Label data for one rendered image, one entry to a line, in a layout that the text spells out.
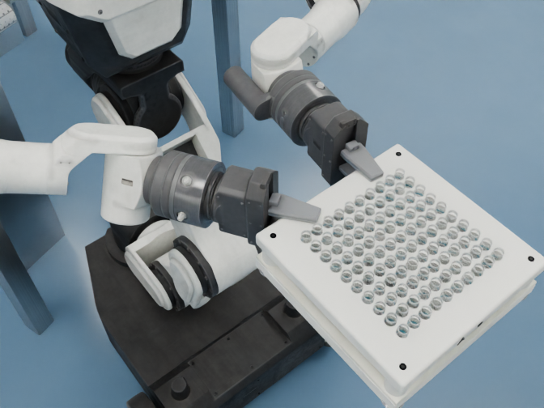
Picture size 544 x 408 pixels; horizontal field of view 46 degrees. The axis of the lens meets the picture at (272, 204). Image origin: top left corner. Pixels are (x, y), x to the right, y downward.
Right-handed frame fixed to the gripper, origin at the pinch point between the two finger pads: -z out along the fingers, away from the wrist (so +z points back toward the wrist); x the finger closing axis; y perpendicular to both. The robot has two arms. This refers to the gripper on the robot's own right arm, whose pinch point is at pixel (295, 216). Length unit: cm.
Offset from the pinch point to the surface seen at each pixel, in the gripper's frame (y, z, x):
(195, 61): -144, 88, 102
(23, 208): -40, 95, 81
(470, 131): -140, -25, 104
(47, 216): -45, 93, 90
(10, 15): -46, 79, 17
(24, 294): -16, 80, 84
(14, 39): -47, 81, 24
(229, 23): -108, 56, 54
